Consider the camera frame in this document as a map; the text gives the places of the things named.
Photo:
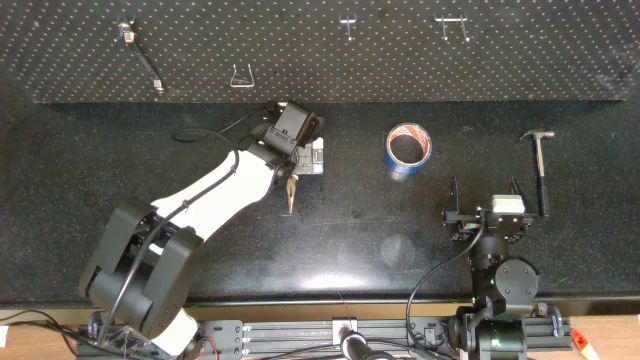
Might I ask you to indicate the roll of blue tape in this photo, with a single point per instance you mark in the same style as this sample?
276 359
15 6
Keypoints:
395 162

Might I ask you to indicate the mounting rail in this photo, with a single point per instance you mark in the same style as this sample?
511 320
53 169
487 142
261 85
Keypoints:
290 335

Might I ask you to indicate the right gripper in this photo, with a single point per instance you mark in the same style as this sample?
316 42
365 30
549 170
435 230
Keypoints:
465 220

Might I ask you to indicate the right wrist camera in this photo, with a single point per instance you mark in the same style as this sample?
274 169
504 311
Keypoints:
507 205

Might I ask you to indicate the looped metal hook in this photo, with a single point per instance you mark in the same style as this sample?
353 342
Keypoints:
242 86

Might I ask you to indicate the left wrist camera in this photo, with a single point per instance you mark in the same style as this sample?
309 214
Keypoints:
312 157

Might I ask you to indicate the black pegboard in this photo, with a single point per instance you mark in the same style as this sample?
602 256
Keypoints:
320 55

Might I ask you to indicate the wrench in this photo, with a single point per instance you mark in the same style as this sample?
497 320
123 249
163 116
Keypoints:
145 62

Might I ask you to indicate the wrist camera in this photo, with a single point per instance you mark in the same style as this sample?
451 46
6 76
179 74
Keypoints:
312 157
507 205

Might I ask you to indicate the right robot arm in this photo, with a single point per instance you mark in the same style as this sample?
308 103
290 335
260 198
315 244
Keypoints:
517 282

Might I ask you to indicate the double-prong metal hook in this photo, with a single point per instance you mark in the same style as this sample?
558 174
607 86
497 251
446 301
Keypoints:
450 19

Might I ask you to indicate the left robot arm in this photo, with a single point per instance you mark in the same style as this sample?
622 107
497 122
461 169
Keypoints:
235 190

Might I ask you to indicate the hammer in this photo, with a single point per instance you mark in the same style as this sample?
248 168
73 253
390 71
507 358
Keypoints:
540 160

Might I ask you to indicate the red and yellow object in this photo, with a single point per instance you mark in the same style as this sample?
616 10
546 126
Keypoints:
580 340

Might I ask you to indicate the black and white pliers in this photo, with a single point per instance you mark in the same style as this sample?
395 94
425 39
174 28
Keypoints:
291 192

